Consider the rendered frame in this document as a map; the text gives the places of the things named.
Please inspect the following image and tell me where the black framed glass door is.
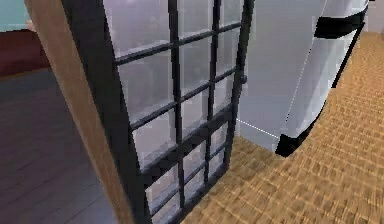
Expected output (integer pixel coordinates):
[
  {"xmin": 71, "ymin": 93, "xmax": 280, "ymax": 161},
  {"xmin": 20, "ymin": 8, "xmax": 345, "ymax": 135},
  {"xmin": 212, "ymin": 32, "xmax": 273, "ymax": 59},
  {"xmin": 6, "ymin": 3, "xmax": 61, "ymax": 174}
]
[{"xmin": 60, "ymin": 0, "xmax": 257, "ymax": 224}]

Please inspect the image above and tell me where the dark red cabinet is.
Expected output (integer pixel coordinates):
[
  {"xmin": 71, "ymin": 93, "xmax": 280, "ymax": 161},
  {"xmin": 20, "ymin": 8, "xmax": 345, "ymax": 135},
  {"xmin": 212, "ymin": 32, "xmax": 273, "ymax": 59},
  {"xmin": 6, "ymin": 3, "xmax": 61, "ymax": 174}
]
[{"xmin": 0, "ymin": 28, "xmax": 52, "ymax": 79}]

